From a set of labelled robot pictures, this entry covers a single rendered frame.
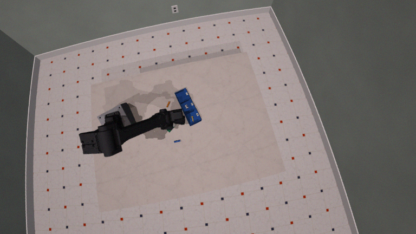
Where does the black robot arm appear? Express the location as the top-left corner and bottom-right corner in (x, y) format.
(79, 109), (185, 157)

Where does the dark blue rack of bins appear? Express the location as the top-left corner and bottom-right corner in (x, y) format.
(175, 88), (202, 126)

